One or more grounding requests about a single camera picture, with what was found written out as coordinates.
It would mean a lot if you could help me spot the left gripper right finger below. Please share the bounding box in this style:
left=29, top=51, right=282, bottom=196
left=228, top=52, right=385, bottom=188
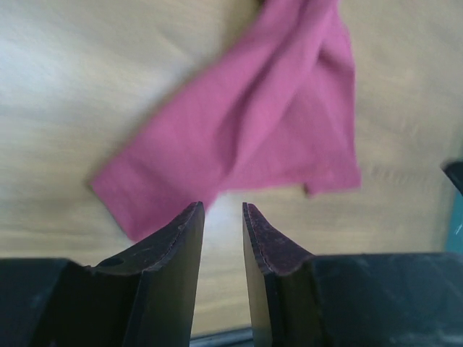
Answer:
left=242, top=203, right=462, bottom=346

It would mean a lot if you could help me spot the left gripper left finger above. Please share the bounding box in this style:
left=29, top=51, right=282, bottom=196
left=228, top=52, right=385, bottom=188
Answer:
left=1, top=202, right=205, bottom=346

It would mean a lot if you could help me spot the red tank top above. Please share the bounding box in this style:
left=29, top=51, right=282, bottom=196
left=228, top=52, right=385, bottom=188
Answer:
left=91, top=1, right=361, bottom=241

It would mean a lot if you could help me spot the clear teal plastic bin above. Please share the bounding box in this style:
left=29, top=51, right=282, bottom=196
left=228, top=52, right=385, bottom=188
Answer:
left=442, top=159, right=462, bottom=254

